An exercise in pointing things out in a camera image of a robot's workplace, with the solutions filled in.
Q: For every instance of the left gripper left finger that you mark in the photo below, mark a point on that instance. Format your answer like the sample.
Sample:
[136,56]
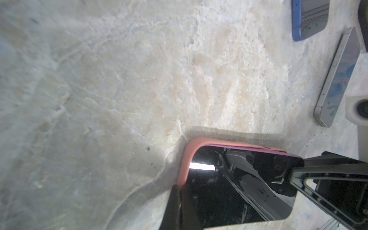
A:
[171,218]

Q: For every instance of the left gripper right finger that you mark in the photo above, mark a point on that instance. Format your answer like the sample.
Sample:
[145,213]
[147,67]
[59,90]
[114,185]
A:
[189,214]

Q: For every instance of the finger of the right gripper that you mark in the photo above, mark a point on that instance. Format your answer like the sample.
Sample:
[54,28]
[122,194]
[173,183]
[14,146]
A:
[338,185]

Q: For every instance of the purple-edged black phone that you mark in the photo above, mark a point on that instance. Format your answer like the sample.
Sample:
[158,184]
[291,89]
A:
[232,186]

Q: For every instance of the pink phone case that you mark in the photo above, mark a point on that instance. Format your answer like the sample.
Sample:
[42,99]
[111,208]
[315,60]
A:
[197,143]

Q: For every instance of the grey-edged black phone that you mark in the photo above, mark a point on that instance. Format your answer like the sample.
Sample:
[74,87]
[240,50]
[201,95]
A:
[338,77]

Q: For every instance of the blue-edged black phone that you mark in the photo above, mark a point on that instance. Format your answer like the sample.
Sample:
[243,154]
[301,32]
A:
[309,17]

